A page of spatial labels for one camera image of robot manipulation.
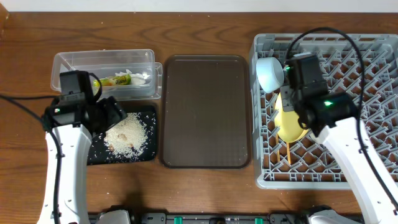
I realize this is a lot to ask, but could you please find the yellow plate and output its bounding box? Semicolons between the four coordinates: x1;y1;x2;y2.
274;94;308;143

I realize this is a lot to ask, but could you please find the pile of white rice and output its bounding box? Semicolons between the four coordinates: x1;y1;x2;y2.
90;111;156;161

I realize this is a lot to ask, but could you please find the green orange snack wrapper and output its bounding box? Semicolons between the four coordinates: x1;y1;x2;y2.
93;74;131;87

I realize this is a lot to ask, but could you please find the light blue bowl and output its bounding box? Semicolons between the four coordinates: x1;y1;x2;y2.
256;57;284;93

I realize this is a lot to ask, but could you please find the white tissue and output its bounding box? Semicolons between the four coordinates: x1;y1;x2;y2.
115;69;150;85

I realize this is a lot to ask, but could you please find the wooden chopstick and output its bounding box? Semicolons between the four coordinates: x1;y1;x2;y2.
286;142;291;165
275;134;280;162

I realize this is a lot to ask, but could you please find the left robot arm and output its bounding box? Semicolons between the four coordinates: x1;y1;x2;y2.
39;96;127;223

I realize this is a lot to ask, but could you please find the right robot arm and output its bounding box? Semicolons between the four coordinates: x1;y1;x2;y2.
275;85;397;223

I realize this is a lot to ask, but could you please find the clear plastic waste bin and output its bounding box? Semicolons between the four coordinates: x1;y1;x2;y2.
51;49;163;101

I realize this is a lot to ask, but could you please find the grey dishwasher rack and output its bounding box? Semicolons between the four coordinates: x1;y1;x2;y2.
249;34;397;190

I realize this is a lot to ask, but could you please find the black plastic tray bin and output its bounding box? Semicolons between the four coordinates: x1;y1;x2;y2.
86;105;158;166

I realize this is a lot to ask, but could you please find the brown serving tray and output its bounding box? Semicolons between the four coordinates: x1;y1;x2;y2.
159;55;251;169

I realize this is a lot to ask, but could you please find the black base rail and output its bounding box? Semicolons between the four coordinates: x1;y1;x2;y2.
88;205;364;224

